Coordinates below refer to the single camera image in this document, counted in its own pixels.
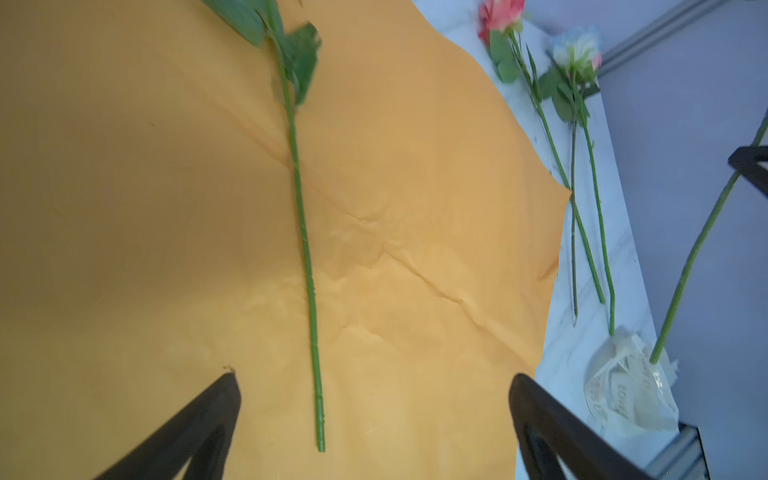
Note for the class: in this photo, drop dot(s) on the orange wrapping paper sheet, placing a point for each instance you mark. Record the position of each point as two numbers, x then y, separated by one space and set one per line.
149 242

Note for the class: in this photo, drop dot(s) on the cream printed ribbon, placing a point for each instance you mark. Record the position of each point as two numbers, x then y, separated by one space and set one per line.
627 394

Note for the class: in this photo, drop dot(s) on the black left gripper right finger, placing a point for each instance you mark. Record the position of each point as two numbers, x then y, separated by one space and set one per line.
551 437

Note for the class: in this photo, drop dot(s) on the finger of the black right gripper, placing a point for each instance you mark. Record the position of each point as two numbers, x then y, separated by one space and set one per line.
750 162

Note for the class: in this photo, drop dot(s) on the cream fake rose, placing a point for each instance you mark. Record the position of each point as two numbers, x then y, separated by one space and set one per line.
692 257

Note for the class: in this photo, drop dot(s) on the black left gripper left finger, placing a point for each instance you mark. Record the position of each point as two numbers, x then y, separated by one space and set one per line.
195 441

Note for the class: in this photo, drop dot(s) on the aluminium frame post right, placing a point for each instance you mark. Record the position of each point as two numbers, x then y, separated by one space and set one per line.
673 22

